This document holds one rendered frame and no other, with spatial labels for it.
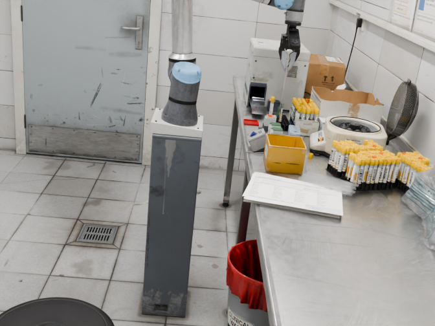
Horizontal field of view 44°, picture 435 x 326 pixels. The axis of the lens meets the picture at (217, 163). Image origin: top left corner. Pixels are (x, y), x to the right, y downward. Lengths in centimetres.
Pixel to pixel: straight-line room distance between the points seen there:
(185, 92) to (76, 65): 197
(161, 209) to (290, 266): 103
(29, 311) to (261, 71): 161
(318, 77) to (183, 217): 122
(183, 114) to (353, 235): 92
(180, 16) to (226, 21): 169
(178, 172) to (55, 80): 204
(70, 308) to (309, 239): 67
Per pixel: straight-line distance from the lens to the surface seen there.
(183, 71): 216
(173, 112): 219
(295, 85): 269
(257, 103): 258
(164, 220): 233
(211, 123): 409
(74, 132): 418
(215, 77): 400
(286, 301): 126
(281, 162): 191
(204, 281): 285
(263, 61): 265
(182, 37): 227
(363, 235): 161
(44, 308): 157
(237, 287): 217
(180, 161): 221
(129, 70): 398
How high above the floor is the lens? 159
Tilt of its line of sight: 22 degrees down
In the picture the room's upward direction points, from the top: 6 degrees clockwise
